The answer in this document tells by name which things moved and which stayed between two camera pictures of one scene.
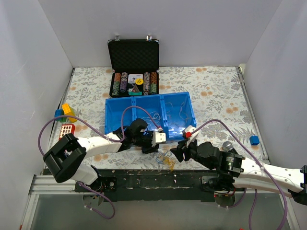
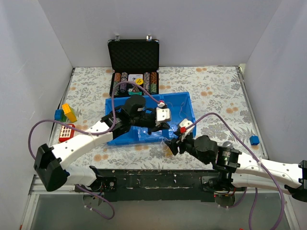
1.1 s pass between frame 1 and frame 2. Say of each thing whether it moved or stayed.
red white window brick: stayed
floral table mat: stayed
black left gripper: moved
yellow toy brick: stayed
